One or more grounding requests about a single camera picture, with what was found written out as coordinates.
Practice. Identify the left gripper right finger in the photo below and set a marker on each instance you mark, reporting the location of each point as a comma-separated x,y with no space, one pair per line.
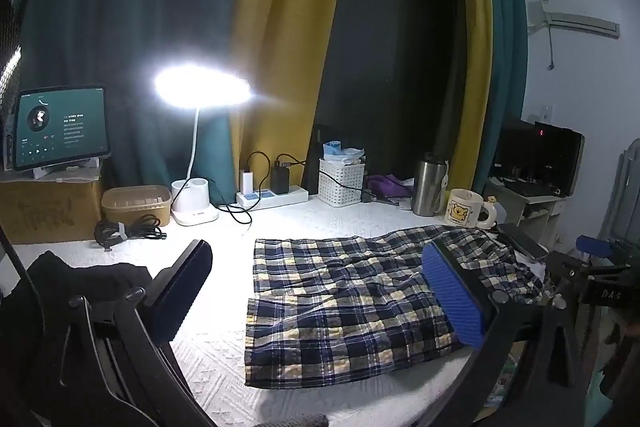
469,307

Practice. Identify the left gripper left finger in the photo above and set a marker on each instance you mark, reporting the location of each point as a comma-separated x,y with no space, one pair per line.
172,292

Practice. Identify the blue yellow plaid pants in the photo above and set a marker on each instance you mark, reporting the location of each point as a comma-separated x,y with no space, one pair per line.
332,311

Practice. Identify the grey computer desk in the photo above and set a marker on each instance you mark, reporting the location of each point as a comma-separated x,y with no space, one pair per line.
538,216

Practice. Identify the white bear cartoon mug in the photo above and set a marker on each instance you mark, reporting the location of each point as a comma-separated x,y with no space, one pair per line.
468,209

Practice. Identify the tan lidded food container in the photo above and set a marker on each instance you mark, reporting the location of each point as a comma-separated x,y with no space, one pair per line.
128,204

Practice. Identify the black folded garment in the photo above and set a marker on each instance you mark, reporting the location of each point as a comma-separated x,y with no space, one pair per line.
52,282

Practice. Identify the white power strip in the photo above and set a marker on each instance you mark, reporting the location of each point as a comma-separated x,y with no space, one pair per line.
267,199

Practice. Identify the black computer monitor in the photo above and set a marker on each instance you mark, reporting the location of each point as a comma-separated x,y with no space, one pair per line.
537,159

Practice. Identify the stainless steel tumbler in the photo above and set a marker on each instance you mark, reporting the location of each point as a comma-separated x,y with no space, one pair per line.
429,186

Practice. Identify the white charger plug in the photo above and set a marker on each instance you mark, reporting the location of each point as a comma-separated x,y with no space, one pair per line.
246,182

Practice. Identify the purple cloth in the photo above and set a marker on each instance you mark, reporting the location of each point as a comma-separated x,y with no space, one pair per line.
387,186

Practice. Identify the brown cardboard box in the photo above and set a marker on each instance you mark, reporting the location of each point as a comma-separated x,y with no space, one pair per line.
50,212

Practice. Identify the black power adapter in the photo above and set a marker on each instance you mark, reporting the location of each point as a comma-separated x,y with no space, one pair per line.
280,178

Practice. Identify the white perforated plastic basket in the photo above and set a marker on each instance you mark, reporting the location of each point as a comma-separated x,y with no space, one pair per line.
340,185

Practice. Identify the yellow curtain right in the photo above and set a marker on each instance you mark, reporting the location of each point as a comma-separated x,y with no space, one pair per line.
478,23

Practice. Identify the yellow curtain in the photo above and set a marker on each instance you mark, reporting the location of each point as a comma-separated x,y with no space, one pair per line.
279,47
478,23

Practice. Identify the tablet with green screen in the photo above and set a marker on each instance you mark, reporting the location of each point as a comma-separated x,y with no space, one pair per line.
59,125

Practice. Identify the white desk lamp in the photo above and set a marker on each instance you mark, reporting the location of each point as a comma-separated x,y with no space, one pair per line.
207,93

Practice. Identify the teal curtain right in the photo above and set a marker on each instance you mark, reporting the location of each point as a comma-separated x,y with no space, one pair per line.
507,80

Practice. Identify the teal curtain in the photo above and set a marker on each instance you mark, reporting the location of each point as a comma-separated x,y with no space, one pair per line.
122,45
507,80

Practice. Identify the white air conditioner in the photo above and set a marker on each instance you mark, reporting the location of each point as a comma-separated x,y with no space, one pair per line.
539,17

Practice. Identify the teal curtain left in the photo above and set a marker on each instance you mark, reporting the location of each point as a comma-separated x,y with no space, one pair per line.
122,45

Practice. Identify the yellow curtain left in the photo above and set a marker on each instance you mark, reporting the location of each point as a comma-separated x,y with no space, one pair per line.
279,47

